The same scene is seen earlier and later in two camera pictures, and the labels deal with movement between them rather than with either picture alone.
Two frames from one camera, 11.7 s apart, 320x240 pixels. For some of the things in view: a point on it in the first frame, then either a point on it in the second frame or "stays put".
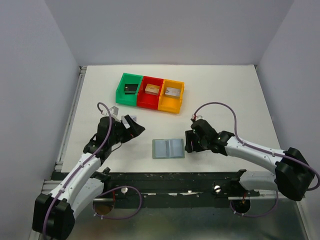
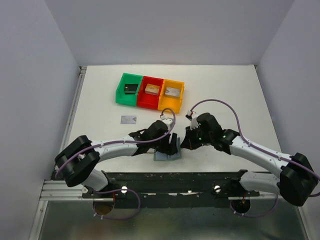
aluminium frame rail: (49, 185) stays put
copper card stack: (152, 89) stays put
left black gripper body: (120, 131) to (164, 145)
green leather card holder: (168, 148) stays put
